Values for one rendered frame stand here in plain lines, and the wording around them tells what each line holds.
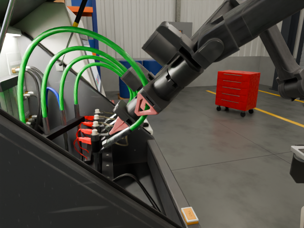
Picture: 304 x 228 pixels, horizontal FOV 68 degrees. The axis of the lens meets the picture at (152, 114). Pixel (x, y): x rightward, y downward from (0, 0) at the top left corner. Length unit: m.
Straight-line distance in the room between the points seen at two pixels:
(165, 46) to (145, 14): 7.00
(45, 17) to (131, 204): 0.83
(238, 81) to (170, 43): 4.38
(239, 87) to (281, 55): 3.89
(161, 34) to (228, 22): 0.12
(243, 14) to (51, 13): 0.80
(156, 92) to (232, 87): 4.40
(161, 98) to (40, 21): 0.70
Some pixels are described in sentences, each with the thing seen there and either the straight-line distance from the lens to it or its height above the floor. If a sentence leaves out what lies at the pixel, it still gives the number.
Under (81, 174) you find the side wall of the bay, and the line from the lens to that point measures 0.40.
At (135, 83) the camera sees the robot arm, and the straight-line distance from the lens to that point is 0.65.
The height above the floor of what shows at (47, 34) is 1.41.
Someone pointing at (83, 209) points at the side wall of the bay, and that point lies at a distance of 0.43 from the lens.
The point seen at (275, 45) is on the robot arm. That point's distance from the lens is 0.93.
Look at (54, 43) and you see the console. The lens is 1.06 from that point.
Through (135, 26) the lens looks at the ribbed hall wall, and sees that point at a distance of 7.30.
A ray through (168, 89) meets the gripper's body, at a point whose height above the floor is 1.29.
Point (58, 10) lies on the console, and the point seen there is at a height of 1.52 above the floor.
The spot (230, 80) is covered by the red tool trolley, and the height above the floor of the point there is 0.70.
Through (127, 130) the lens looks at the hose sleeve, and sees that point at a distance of 0.59.
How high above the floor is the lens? 1.39
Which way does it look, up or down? 17 degrees down
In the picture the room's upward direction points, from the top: straight up
